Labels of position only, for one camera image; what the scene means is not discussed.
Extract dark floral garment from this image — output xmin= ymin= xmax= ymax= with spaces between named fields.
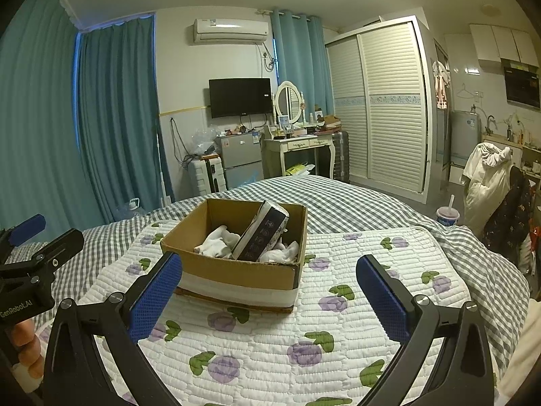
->
xmin=484 ymin=165 xmax=535 ymax=265

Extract pink hanging clothes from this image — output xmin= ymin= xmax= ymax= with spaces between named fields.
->
xmin=432 ymin=60 xmax=451 ymax=111

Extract white dressing table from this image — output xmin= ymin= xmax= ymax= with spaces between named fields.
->
xmin=262 ymin=129 xmax=339 ymax=180

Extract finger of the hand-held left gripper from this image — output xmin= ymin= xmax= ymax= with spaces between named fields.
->
xmin=0 ymin=214 xmax=46 ymax=248
xmin=0 ymin=228 xmax=85 ymax=282

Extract clear water jug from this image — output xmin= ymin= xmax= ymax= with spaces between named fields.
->
xmin=116 ymin=197 xmax=146 ymax=221

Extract grey mini fridge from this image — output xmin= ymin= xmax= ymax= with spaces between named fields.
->
xmin=215 ymin=131 xmax=265 ymax=190

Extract teal curtain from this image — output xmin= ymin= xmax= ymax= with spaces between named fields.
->
xmin=0 ymin=0 xmax=85 ymax=238
xmin=76 ymin=15 xmax=174 ymax=225

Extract small white sock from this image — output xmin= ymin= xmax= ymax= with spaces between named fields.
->
xmin=259 ymin=239 xmax=302 ymax=264

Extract floral quilted mat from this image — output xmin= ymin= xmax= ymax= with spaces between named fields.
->
xmin=74 ymin=220 xmax=514 ymax=406

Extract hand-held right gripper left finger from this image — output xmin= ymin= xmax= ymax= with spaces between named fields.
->
xmin=42 ymin=251 xmax=184 ymax=406

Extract black wall television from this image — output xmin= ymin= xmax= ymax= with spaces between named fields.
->
xmin=209 ymin=78 xmax=272 ymax=119

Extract white suitcase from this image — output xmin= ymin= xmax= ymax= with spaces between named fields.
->
xmin=188 ymin=156 xmax=223 ymax=197

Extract white slatted wardrobe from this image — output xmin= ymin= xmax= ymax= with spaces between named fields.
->
xmin=325 ymin=16 xmax=436 ymax=204

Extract pale cloth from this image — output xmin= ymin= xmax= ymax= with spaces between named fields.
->
xmin=494 ymin=300 xmax=541 ymax=406

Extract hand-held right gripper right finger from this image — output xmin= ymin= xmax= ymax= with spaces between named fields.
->
xmin=356 ymin=254 xmax=497 ymax=406

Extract dark tissue pack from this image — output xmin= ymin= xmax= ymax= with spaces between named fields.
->
xmin=232 ymin=200 xmax=290 ymax=262

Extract black range hood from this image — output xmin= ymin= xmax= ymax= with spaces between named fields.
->
xmin=501 ymin=58 xmax=541 ymax=108

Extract white oval mirror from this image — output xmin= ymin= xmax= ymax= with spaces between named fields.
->
xmin=274 ymin=80 xmax=306 ymax=128

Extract cup with straw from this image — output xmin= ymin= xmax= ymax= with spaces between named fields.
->
xmin=435 ymin=195 xmax=460 ymax=227

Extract clear plastic bag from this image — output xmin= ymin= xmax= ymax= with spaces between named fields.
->
xmin=192 ymin=129 xmax=221 ymax=156

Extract person's left hand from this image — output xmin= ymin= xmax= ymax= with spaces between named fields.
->
xmin=10 ymin=317 xmax=45 ymax=392

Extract white jacket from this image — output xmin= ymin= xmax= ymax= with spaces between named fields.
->
xmin=462 ymin=143 xmax=525 ymax=238

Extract black wall cable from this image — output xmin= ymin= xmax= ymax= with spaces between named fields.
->
xmin=169 ymin=117 xmax=192 ymax=164

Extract brown cardboard box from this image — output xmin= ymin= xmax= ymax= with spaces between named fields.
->
xmin=160 ymin=198 xmax=308 ymax=314

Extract white air conditioner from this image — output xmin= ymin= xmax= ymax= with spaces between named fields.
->
xmin=193 ymin=18 xmax=270 ymax=45

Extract white pole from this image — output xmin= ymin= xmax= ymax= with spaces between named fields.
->
xmin=157 ymin=129 xmax=170 ymax=206

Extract red bag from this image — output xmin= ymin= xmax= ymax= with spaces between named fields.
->
xmin=530 ymin=226 xmax=541 ymax=275

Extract white wall cabinets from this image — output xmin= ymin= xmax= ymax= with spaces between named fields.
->
xmin=470 ymin=24 xmax=539 ymax=66

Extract light blue curtain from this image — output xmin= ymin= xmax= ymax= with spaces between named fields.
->
xmin=270 ymin=8 xmax=336 ymax=125

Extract large white sock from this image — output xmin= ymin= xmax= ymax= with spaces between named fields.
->
xmin=194 ymin=226 xmax=242 ymax=258

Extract kitchen counter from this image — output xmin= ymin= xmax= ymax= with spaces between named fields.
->
xmin=482 ymin=133 xmax=541 ymax=172

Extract dark striped suitcase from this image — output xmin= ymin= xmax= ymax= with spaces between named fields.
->
xmin=332 ymin=131 xmax=351 ymax=183

